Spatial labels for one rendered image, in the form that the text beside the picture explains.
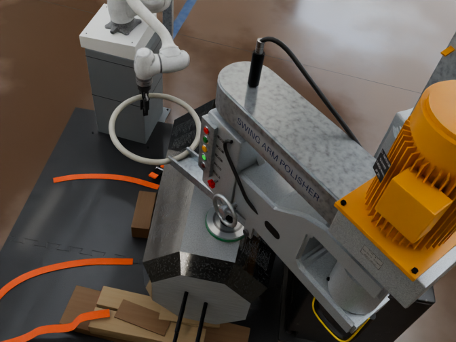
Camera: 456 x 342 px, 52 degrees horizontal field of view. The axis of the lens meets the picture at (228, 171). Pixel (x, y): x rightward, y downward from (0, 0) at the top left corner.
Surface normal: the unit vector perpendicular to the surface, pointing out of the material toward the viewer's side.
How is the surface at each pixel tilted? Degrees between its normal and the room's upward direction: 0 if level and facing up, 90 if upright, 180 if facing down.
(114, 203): 0
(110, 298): 0
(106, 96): 90
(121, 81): 90
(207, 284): 90
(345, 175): 0
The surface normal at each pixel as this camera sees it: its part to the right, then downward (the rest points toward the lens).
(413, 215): -0.79, 0.42
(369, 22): 0.10, -0.63
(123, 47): -0.25, 0.73
